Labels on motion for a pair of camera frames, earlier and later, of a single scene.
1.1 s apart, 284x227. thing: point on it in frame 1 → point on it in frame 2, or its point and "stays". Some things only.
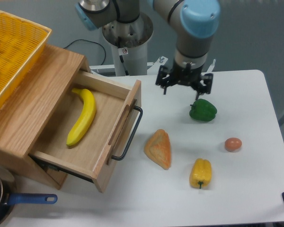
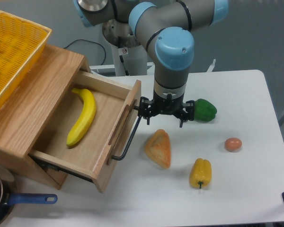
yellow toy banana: (86, 117) stays
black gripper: (187, 75) → (167, 106)
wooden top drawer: (84, 132) stays
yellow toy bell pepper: (200, 172) stays
